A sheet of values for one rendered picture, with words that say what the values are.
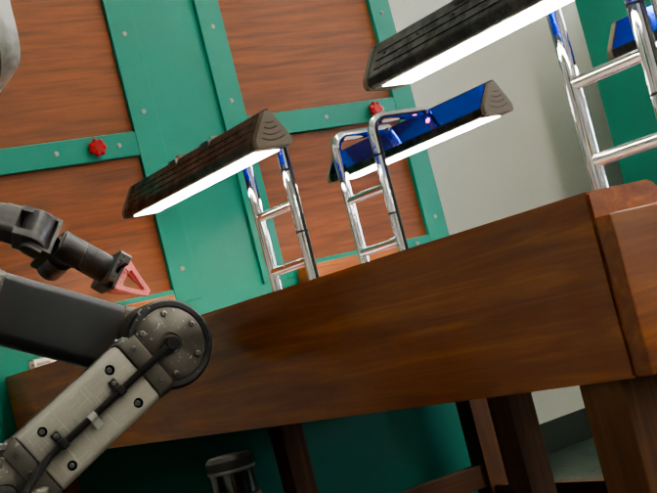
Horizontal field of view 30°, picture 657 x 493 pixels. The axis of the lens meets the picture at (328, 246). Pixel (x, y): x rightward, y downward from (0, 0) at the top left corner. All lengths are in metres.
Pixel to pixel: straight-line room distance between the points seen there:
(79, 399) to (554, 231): 0.73
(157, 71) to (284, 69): 0.37
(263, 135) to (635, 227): 1.14
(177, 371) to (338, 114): 1.70
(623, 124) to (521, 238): 3.79
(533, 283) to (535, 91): 4.04
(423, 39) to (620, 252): 0.72
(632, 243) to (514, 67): 4.07
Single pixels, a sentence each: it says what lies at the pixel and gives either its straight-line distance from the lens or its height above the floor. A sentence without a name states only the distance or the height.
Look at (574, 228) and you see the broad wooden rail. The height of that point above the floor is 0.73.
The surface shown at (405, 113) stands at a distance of 2.71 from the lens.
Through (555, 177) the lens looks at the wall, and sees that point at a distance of 5.25.
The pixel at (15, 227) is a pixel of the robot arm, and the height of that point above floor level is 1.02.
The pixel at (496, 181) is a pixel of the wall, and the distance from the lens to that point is 5.00.
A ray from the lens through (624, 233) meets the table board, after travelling 1.20.
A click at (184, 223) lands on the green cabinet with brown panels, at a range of 3.02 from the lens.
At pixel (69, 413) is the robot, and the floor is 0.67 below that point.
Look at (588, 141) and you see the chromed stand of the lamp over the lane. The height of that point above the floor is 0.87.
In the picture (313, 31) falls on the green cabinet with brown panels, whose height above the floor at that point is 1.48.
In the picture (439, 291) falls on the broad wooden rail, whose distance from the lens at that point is 1.40.
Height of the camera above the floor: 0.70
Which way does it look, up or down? 4 degrees up
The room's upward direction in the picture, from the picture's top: 14 degrees counter-clockwise
